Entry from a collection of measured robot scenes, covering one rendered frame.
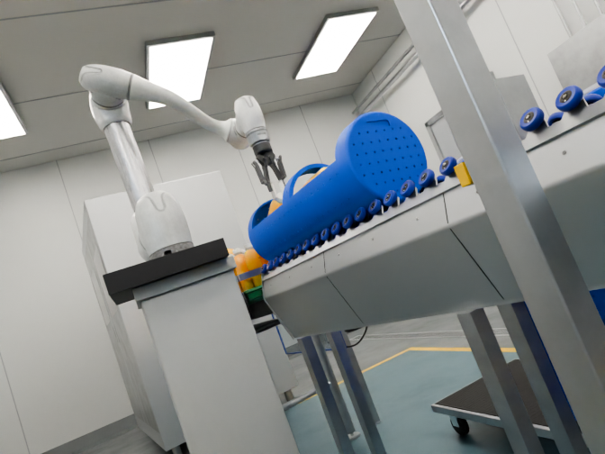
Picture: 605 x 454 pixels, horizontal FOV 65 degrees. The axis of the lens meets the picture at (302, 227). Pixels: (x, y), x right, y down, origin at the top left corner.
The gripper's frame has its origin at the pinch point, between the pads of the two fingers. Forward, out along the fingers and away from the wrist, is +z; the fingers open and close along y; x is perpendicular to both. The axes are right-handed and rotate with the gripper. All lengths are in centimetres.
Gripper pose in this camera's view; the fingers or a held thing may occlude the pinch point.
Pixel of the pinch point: (277, 190)
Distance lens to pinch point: 190.1
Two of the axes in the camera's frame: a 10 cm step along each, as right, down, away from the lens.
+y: 8.4, -2.6, 4.8
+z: 3.5, 9.3, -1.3
